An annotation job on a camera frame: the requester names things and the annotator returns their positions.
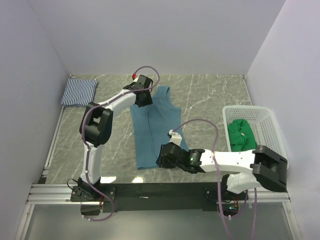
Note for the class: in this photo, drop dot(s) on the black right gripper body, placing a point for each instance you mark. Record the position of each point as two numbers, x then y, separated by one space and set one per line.
166 163

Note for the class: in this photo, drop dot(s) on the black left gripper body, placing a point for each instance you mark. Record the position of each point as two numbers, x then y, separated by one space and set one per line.
147 100

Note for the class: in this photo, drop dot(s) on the teal blue tank top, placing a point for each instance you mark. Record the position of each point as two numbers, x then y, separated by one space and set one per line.
151 125

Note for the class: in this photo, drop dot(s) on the blue white striped tank top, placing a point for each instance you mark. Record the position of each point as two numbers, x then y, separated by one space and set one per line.
79 92

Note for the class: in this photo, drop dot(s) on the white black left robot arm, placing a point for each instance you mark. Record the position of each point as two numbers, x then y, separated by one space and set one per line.
96 127

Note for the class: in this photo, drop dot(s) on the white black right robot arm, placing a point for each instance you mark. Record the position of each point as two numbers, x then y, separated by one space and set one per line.
260 167

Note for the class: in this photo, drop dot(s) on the green tank top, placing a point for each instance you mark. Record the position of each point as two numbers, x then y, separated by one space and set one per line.
241 136

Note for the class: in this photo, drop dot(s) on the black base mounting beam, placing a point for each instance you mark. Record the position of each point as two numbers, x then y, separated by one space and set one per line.
147 197

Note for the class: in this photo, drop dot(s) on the white plastic laundry basket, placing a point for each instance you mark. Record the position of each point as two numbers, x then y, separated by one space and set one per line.
262 122

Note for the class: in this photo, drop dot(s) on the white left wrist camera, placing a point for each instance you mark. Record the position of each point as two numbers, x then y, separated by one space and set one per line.
134 77

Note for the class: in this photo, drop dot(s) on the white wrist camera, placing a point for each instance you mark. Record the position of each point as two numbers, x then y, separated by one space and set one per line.
134 77
174 137

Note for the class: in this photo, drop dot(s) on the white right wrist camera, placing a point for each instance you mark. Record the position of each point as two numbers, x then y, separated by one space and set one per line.
174 137

